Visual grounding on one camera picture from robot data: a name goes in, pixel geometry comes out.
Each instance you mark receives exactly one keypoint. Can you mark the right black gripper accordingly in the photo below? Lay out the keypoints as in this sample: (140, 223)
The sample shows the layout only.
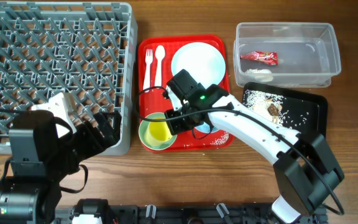
(176, 127)

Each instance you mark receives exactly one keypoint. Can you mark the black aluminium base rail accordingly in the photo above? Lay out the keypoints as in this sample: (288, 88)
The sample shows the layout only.
(96, 211)

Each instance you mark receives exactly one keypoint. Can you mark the yellow plastic cup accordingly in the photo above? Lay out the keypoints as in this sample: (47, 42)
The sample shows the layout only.
(157, 133)

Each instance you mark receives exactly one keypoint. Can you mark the white plastic spoon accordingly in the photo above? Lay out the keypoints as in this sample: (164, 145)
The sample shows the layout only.
(160, 55)

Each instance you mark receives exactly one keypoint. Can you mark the red snack wrapper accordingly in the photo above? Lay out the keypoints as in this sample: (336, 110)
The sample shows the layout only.
(269, 58)

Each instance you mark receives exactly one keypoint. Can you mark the spilled rice on tray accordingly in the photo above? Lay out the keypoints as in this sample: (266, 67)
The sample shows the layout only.
(203, 140)

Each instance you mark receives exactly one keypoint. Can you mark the black rectangular waste tray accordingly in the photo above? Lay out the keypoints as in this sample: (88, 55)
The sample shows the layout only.
(317, 105)

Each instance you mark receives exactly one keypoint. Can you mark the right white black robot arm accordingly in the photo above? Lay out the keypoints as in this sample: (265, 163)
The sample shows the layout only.
(305, 167)

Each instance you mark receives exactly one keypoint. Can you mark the clear plastic waste bin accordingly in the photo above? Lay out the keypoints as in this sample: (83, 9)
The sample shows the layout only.
(308, 53)

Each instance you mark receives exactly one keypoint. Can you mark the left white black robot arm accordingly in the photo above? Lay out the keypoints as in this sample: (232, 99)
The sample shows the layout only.
(46, 149)

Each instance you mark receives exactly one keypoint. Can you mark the red plastic serving tray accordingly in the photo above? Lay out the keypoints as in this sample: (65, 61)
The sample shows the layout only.
(153, 101)

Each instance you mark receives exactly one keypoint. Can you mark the grey plastic dishwasher rack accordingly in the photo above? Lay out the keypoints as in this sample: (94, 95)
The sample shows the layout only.
(84, 48)

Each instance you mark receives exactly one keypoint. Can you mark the light green bowl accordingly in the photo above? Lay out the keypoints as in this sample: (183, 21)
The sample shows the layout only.
(142, 129)

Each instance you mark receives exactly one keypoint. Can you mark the white plastic fork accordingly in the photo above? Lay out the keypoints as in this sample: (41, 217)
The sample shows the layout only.
(148, 61)

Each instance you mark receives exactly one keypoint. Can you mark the white napkin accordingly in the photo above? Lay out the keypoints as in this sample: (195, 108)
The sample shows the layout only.
(261, 75)

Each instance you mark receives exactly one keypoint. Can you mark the large light blue plate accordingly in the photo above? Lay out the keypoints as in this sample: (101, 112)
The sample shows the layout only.
(202, 61)

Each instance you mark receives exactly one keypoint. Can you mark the brown food scraps with rice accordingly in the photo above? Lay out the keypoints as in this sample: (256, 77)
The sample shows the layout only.
(281, 110)

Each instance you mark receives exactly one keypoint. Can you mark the small light blue bowl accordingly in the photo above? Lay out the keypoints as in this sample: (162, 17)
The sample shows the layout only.
(206, 128)

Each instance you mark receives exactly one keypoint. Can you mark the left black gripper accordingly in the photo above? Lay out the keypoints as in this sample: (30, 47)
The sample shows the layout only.
(111, 135)

